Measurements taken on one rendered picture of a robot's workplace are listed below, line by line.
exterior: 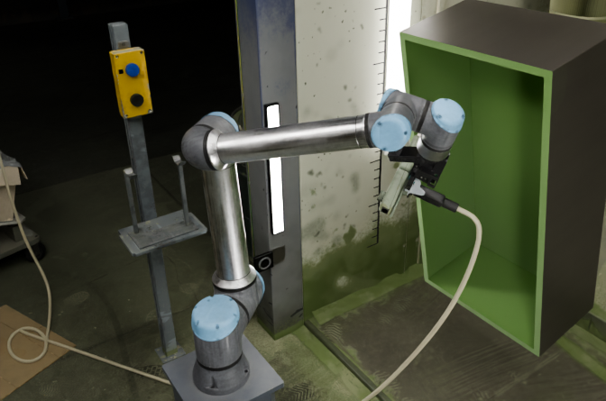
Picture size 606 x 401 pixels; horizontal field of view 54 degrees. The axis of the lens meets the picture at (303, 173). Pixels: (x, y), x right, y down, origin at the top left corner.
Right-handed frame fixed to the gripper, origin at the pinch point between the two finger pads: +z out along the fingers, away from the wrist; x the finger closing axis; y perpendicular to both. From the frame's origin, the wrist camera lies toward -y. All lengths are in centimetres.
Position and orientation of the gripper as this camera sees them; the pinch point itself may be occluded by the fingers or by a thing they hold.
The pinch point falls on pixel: (408, 186)
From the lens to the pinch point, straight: 187.0
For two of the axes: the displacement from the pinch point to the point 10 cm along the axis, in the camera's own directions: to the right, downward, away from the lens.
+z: -1.0, 5.8, 8.1
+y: 9.0, 4.0, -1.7
